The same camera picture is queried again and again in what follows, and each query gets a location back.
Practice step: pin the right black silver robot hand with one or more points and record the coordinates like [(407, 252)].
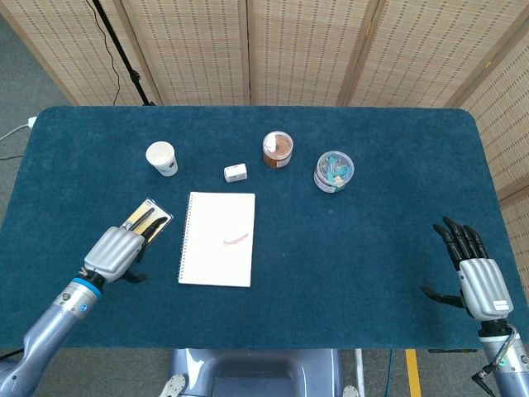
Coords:
[(483, 285)]

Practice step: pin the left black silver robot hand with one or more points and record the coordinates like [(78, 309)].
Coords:
[(111, 252)]

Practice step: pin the small pink strip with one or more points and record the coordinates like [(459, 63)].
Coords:
[(234, 240)]

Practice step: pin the white spiral notebook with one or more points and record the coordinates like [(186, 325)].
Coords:
[(215, 264)]

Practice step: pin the razor in yellow blister pack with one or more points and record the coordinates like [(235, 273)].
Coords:
[(142, 209)]

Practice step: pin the white flower-print paper cup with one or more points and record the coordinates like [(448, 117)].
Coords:
[(161, 157)]

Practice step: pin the small white box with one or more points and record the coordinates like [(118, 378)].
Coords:
[(235, 173)]

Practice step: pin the white table leg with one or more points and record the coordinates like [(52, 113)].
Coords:
[(359, 372)]

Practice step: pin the blue table cloth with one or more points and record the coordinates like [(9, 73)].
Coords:
[(330, 289)]

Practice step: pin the grey-blue robot torso base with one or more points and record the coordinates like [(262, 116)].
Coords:
[(256, 372)]

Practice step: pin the clear jar of binder clips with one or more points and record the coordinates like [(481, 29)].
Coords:
[(334, 171)]

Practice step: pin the black tripod stand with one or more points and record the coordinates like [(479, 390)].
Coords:
[(124, 58)]

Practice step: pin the brown-filled clear plastic jar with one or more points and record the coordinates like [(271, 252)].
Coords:
[(277, 149)]

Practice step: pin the bamboo folding screen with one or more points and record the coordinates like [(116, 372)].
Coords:
[(306, 49)]

